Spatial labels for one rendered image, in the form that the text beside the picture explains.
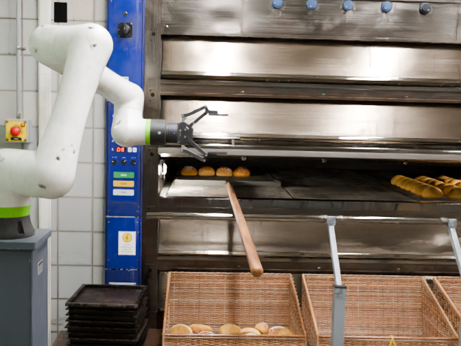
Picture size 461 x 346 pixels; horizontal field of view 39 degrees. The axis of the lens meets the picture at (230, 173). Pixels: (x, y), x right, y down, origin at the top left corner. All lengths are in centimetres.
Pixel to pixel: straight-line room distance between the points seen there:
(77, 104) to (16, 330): 66
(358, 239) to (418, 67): 81
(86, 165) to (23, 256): 109
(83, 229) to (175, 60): 85
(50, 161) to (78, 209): 117
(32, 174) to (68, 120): 18
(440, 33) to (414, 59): 16
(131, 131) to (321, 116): 98
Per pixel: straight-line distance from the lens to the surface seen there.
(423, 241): 313
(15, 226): 197
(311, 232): 301
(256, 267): 163
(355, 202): 301
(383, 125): 301
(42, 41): 206
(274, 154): 278
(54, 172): 183
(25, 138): 294
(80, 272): 305
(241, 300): 297
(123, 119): 233
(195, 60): 291
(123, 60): 290
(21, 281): 196
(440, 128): 309
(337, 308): 246
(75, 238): 302
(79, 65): 193
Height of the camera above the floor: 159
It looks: 6 degrees down
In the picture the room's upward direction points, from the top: 2 degrees clockwise
